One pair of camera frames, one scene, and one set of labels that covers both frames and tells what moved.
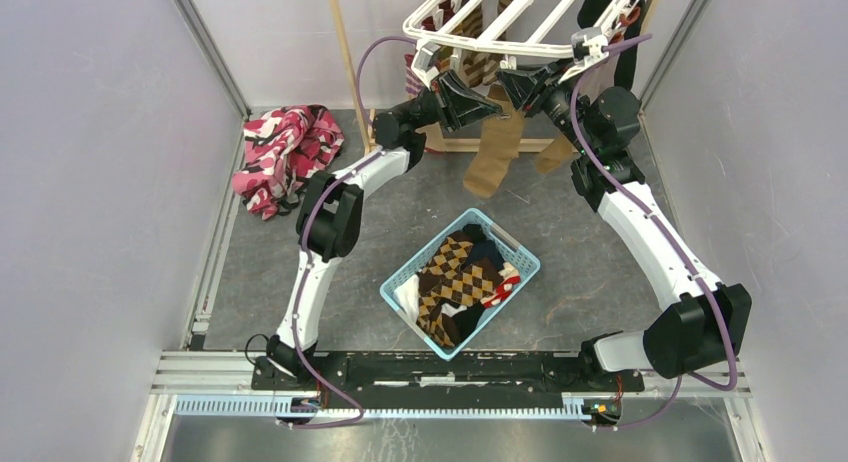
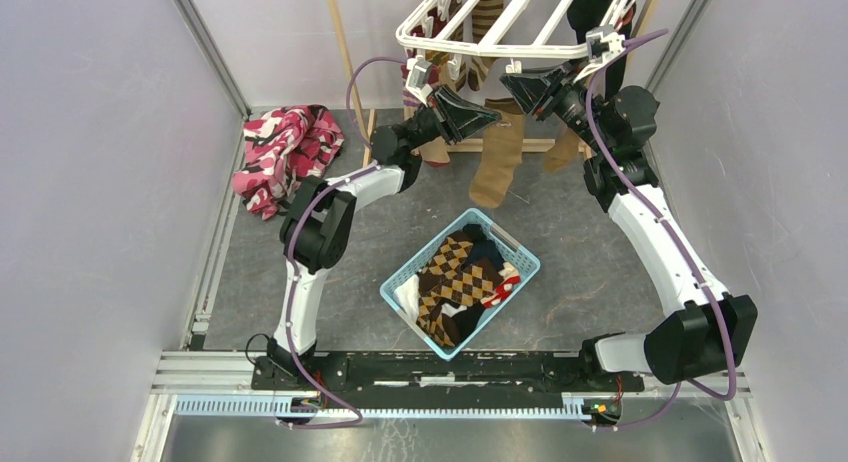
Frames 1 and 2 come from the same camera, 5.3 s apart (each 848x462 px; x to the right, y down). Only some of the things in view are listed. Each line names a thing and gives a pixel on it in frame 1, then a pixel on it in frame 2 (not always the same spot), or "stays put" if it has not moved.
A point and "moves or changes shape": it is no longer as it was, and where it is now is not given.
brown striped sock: x=480 y=66 moves or changes shape
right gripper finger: x=521 y=86 stays put
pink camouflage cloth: x=285 y=145 stays put
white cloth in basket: x=407 y=295 stays put
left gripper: x=460 y=105 → x=457 y=118
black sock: x=588 y=12 moves or changes shape
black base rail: x=422 y=381 stays put
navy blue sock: x=485 y=248 stays put
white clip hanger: x=505 y=20 stays put
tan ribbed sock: x=501 y=142 moves or changes shape
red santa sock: x=505 y=287 stays put
